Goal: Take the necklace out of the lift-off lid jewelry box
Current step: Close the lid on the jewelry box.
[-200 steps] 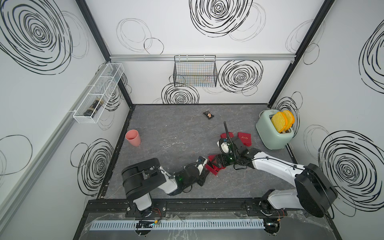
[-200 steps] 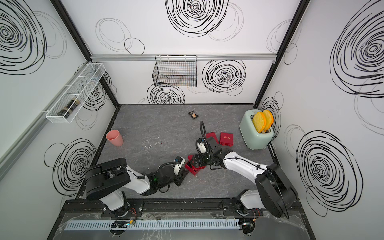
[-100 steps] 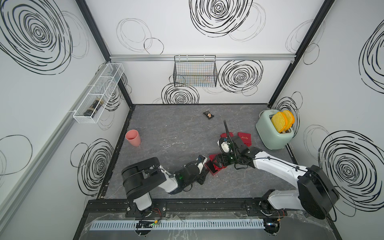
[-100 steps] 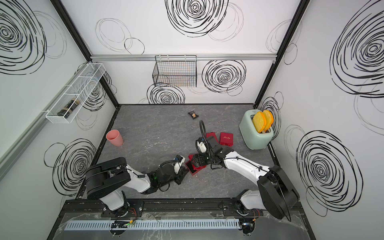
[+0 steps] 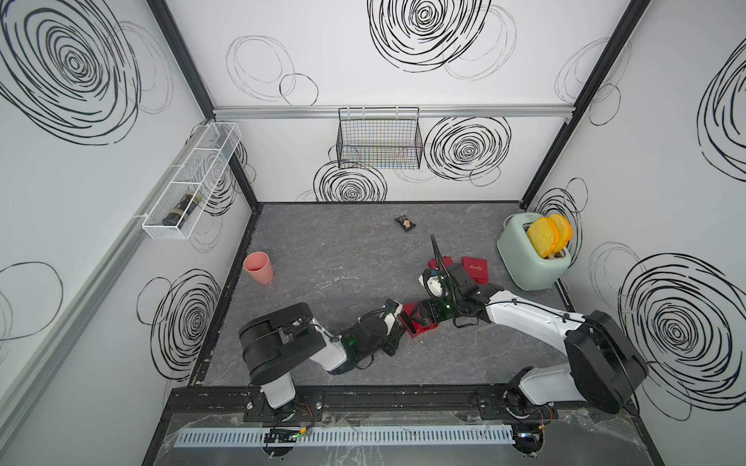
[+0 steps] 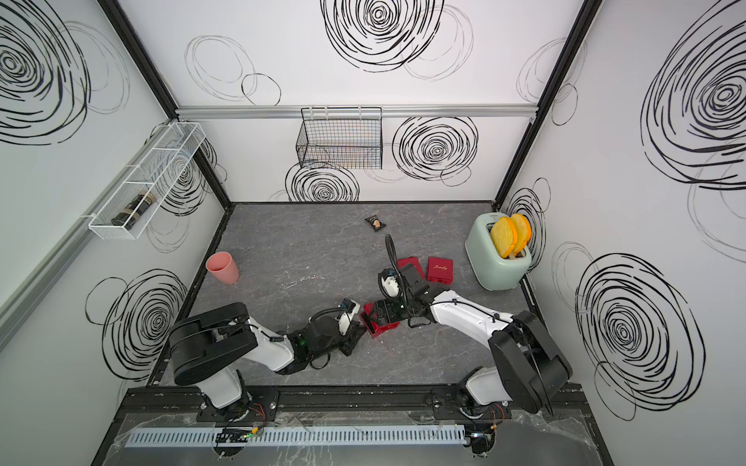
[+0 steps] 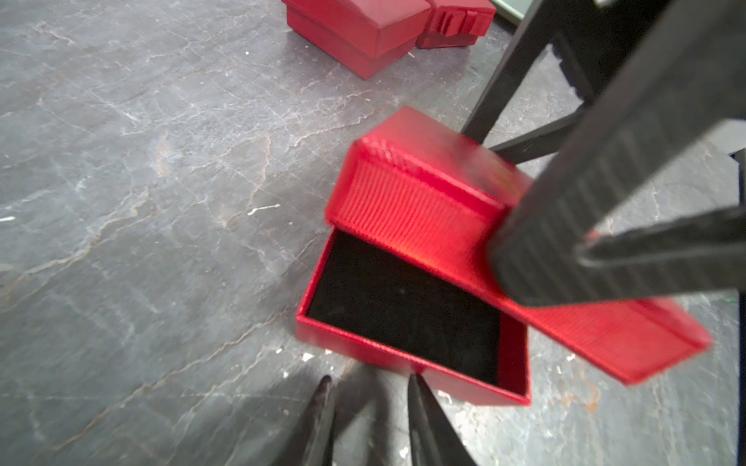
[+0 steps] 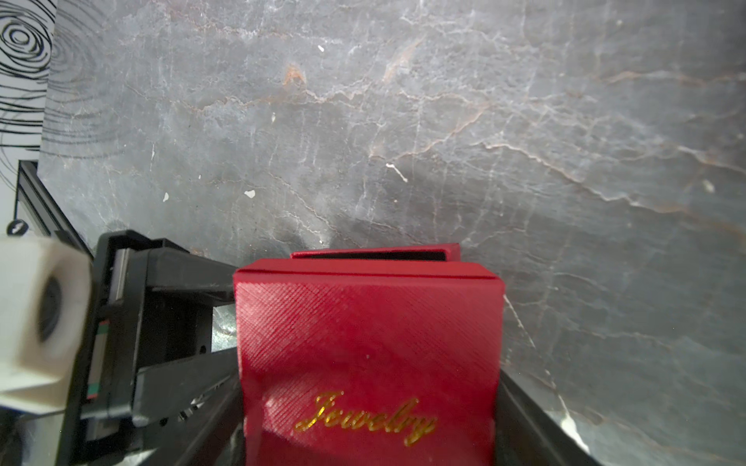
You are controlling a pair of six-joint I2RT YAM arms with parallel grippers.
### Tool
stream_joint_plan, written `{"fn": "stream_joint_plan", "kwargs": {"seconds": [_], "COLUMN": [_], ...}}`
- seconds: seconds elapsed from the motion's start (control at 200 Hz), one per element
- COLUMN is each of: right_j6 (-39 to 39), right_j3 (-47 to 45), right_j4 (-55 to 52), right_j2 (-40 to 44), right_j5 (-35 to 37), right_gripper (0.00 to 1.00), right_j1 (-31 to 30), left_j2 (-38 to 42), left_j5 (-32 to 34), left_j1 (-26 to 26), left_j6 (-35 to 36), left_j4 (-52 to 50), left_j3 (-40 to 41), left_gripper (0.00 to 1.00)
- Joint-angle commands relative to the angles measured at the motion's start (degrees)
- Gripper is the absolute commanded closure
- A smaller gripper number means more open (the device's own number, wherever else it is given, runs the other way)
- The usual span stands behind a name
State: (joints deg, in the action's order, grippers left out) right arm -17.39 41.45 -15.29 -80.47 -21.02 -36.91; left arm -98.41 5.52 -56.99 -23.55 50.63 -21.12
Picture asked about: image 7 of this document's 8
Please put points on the red jewelry box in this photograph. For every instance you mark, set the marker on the red jewelry box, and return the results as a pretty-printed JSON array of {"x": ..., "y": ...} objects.
[{"x": 513, "y": 366}]

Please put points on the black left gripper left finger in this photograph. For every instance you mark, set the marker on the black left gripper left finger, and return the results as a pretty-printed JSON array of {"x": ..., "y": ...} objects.
[{"x": 311, "y": 442}]

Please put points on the mint green toaster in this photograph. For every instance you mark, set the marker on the mint green toaster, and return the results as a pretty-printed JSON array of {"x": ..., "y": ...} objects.
[{"x": 513, "y": 11}]

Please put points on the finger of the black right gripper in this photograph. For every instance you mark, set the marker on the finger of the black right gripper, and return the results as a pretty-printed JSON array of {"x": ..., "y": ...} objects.
[
  {"x": 687, "y": 74},
  {"x": 592, "y": 42}
]

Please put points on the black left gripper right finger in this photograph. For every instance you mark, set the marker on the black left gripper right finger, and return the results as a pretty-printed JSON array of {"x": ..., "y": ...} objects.
[{"x": 433, "y": 439}]

